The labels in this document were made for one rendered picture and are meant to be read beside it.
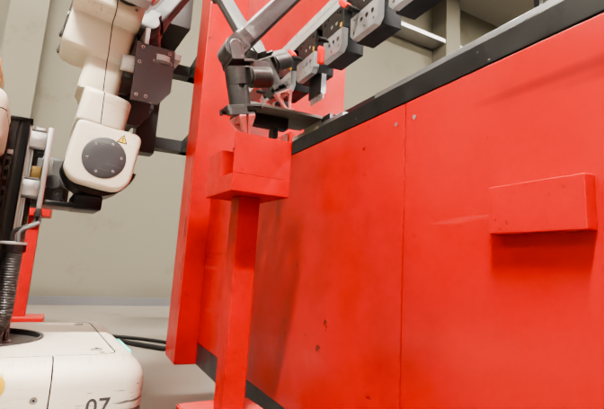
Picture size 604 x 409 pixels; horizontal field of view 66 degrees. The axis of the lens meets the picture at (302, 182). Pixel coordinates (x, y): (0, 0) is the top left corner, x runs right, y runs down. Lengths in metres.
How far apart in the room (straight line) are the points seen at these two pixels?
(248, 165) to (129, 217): 3.94
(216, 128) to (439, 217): 1.77
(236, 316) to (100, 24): 0.84
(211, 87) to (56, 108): 2.83
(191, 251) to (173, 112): 3.15
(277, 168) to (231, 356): 0.48
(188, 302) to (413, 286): 1.61
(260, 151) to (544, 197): 0.72
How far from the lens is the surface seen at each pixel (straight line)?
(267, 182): 1.19
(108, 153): 1.26
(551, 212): 0.68
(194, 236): 2.36
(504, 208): 0.73
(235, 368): 1.25
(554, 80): 0.75
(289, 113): 1.58
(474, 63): 0.86
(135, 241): 5.06
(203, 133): 2.44
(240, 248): 1.22
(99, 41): 1.38
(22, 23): 5.09
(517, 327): 0.74
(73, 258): 4.98
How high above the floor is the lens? 0.49
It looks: 10 degrees up
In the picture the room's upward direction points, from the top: 3 degrees clockwise
